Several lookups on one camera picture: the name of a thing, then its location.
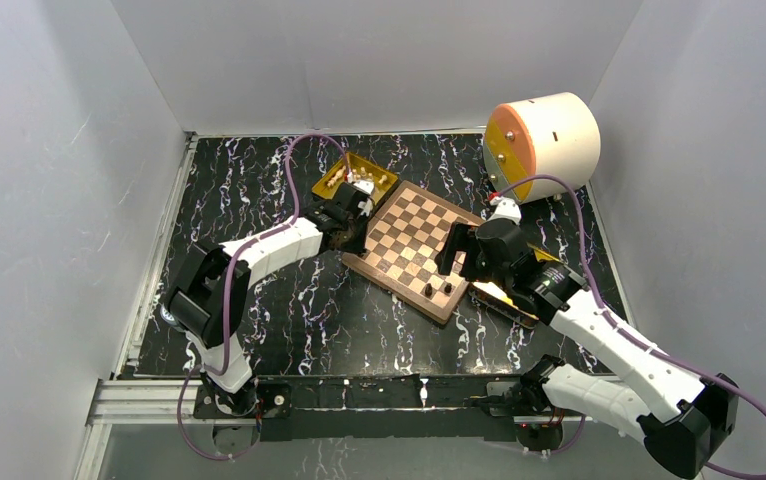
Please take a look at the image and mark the aluminium frame rail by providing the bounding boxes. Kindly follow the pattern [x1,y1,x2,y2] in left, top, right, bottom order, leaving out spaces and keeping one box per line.
[88,378,225,425]

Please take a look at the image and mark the wooden chess board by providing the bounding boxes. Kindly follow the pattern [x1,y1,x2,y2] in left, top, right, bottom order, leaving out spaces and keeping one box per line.
[342,182,483,325]

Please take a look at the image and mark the gold tray dark pieces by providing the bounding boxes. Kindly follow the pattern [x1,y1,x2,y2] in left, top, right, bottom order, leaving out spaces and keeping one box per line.
[470,249,568,329]

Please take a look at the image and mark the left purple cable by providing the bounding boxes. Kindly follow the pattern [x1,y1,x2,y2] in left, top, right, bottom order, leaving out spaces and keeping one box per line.
[174,132,358,462]

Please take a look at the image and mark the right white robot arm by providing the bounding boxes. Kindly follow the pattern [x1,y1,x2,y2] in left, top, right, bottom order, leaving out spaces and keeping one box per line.
[435,218,738,479]

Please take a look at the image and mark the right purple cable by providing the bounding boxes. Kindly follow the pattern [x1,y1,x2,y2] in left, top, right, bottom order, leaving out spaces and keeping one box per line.
[488,173,766,480]

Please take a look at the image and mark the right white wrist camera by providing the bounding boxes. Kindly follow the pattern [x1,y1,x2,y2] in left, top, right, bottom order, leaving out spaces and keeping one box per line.
[488,197,522,225]

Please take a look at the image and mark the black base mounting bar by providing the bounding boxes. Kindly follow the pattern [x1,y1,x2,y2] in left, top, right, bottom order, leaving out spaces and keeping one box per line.
[192,374,581,451]

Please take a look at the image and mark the pile of light pieces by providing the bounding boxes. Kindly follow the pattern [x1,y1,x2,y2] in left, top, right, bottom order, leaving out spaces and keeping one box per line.
[324,166,396,189]

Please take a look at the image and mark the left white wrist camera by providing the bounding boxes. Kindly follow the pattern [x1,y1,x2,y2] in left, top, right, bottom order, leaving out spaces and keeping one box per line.
[350,179,375,217]

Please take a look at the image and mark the white round drawer cabinet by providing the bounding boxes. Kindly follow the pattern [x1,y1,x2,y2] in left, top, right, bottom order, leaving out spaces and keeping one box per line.
[483,92,601,191]

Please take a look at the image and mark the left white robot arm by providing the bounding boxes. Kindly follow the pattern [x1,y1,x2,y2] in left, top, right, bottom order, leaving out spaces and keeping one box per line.
[161,180,375,416]

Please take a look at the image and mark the gold tray light pieces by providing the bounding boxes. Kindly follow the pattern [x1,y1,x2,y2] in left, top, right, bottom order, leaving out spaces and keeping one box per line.
[311,153,400,203]

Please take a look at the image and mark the purple cable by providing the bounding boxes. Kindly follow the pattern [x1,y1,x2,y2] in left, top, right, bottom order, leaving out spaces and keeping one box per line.
[174,132,358,462]
[488,173,766,480]

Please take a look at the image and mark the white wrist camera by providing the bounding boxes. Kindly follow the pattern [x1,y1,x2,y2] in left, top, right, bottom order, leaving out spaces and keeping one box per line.
[350,179,375,217]
[488,197,522,225]

